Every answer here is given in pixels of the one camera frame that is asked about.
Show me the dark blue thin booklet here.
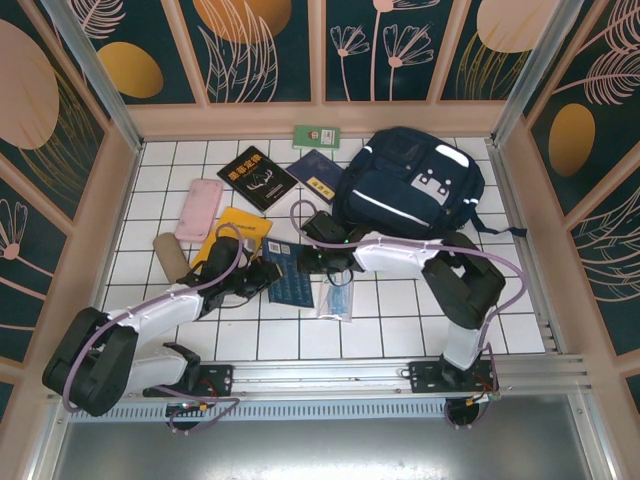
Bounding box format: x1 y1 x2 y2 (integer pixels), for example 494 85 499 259
260 236 322 309

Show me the yellow book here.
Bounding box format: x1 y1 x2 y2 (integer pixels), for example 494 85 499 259
189 206 275 281

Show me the clear pack of blue pens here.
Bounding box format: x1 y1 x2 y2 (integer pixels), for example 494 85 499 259
315 276 355 323

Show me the navy notebook with yellow label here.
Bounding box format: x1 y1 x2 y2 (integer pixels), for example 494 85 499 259
285 148 344 204

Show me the black book with antler print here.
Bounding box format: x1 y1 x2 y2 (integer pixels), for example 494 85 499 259
216 145 300 214

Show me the navy blue student backpack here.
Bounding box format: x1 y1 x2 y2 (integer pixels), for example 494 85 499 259
331 126 529 239

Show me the green notebook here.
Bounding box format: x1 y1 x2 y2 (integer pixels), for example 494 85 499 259
291 124 343 152

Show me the tan brown roll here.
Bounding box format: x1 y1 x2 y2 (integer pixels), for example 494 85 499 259
151 231 194 281

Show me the pink pencil case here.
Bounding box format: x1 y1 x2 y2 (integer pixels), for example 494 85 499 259
174 178 224 244

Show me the grey metal sheet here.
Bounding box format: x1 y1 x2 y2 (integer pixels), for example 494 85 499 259
29 419 617 480

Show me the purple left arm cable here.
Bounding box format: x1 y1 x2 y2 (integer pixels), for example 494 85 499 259
63 224 247 435

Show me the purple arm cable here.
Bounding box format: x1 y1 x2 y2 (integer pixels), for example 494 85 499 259
63 224 247 435
289 199 527 431

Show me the aluminium mounting rail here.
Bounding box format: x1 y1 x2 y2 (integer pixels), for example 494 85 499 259
47 353 600 402

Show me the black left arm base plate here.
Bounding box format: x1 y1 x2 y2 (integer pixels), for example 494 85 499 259
142 363 236 399

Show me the slotted grey cable duct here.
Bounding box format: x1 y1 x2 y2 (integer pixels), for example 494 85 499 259
64 402 582 424

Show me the small circuit board with wires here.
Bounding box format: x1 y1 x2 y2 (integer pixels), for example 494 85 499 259
167 399 212 417
463 391 502 408

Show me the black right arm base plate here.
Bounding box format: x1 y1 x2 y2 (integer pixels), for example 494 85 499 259
399 358 502 396

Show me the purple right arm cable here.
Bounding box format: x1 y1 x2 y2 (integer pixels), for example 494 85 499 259
289 199 527 431

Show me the aluminium corner post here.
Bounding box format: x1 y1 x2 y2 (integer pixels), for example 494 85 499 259
488 0 587 147
39 0 147 152

